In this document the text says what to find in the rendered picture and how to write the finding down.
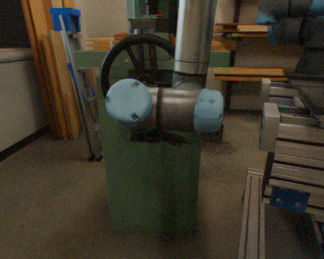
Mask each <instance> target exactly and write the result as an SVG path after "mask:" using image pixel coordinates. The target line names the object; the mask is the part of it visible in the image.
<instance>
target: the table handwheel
mask: <svg viewBox="0 0 324 259"><path fill-rule="evenodd" d="M139 44H152V45H156V46H158V47H161V48H162V49H163V50H166V51H167V52H168V53H169V54H170V55H171V56H172V57H173V58H174V59H175V51H176V46H175V45H173V44H172V43H171V42H169V41H168V40H166V39H165V38H161V37H160V36H155V35H152V34H135V35H132V36H128V37H126V38H124V39H122V40H120V41H119V42H117V43H116V45H113V47H112V48H111V49H110V51H109V52H108V53H107V55H106V57H105V58H104V61H103V63H102V66H101V75H100V80H101V83H100V86H101V90H102V92H103V96H104V98H105V99H106V95H107V93H108V91H109V89H110V87H109V71H110V68H111V66H112V64H113V61H114V60H115V58H116V57H117V56H118V55H119V53H121V52H122V51H123V50H126V51H127V52H128V55H129V56H130V59H131V61H132V63H133V65H134V67H135V69H136V72H137V74H138V75H139V76H137V77H136V80H138V81H139V82H142V83H143V84H156V85H158V86H163V87H171V88H172V84H173V82H161V81H156V80H155V79H154V77H153V76H152V75H151V70H148V71H147V72H142V69H141V67H140V66H139V64H138V62H137V60H136V58H135V56H134V53H133V51H132V49H131V48H130V46H132V45H139Z"/></svg>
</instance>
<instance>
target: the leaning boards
mask: <svg viewBox="0 0 324 259"><path fill-rule="evenodd" d="M21 2H22V7H23V12H24V16H25V21H26V25H27V30H28V33H29V39H30V44H31V47H32V54H33V56H34V60H35V65H36V68H37V74H38V77H39V82H40V86H41V91H42V94H43V98H44V102H45V106H46V109H47V115H48V118H49V125H50V127H51V133H52V136H53V139H54V141H56V140H57V139H58V138H59V139H63V140H65V141H66V140H68V139H71V140H72V139H74V140H76V139H77V138H78V137H79V135H78V134H80V133H79V131H80V130H82V124H81V120H80V114H79V111H78V108H77V102H76V98H75V95H74V88H73V86H72V79H71V76H70V72H69V69H68V66H67V58H66V55H65V48H64V45H63V41H62V36H61V32H60V31H54V27H53V18H52V15H51V14H50V10H49V8H51V7H71V8H73V9H75V4H74V0H21ZM89 76H90V80H91V82H92V88H93V90H94V93H95V95H96V96H97V92H96V88H95V77H94V73H93V68H92V67H90V71H89Z"/></svg>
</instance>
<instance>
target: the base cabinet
mask: <svg viewBox="0 0 324 259"><path fill-rule="evenodd" d="M98 106H99V116H100V127H101V137H102V143H103V158H104V164H105V173H106V184H107V194H108V200H109V209H110V220H111V230H112V231H151V232H169V233H195V229H196V205H197V197H198V182H199V173H200V150H201V142H202V134H203V133H202V132H201V133H199V134H198V133H196V132H185V131H170V132H172V133H174V134H178V135H179V136H182V137H185V138H188V139H191V140H192V143H191V146H188V145H187V144H185V143H182V146H181V147H180V148H179V147H177V146H174V145H172V144H170V143H166V142H164V141H162V140H161V141H160V144H158V143H146V142H136V143H133V142H131V141H130V134H131V131H130V130H129V129H127V128H125V127H123V126H121V125H118V124H117V123H116V122H115V121H114V120H113V119H112V117H111V116H110V115H109V113H108V112H107V109H106V100H105V99H98Z"/></svg>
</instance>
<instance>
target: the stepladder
mask: <svg viewBox="0 0 324 259"><path fill-rule="evenodd" d="M49 10H50V14H51V15H52V18H53V27H54V31H60V32H61V36H62V41H63V45H64V48H65V55H66V58H67V66H68V69H69V72H70V76H71V79H72V86H73V88H74V95H75V98H76V102H77V108H78V111H79V114H80V120H81V124H82V131H83V133H84V137H85V142H86V147H87V149H88V156H89V158H88V161H93V160H94V158H95V155H96V158H97V162H100V161H101V160H102V159H103V155H102V154H101V146H100V143H99V139H98V136H97V133H99V132H100V135H101V127H100V116H99V110H98V107H97V102H96V100H97V96H96V95H95V92H94V90H93V88H92V82H91V80H90V76H89V71H90V68H89V67H75V61H74V51H83V48H82V43H81V40H80V38H82V35H79V32H81V27H80V16H81V13H80V10H78V9H73V8H71V7H51V8H49ZM86 83H87V86H88V89H87V87H86ZM88 92H89V95H90V96H88ZM91 104H92V106H93V109H94V114H95V117H96V119H97V123H95V122H94V116H93V114H92V109H91ZM83 110H84V111H83ZM84 114H85V116H84ZM85 118H86V122H87V124H88V128H87V126H86V122H85ZM89 132H90V137H91V140H92V145H93V146H94V152H95V155H94V154H93V152H92V148H91V143H90V138H89V135H88V133H89ZM101 139H102V137H101Z"/></svg>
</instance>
